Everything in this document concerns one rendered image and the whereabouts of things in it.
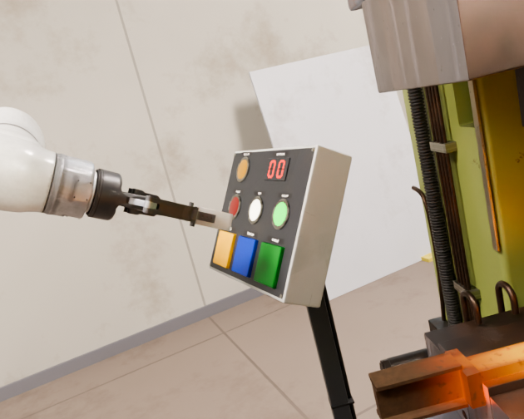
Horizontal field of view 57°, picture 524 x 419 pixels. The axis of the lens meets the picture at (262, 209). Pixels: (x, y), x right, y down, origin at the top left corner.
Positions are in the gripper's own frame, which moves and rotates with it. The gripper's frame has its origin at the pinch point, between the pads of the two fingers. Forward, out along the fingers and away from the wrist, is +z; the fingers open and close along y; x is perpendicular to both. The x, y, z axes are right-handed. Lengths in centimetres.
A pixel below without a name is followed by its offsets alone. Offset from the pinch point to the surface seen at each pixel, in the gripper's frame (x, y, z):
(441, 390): -10.9, 45.7, 7.1
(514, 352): -6, 48, 13
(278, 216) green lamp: 3.0, -0.1, 12.8
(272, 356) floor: -65, -142, 112
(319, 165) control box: 13.1, 7.0, 14.6
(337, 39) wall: 146, -213, 155
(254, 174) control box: 11.0, -14.3, 13.2
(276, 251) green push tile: -3.2, 2.5, 12.5
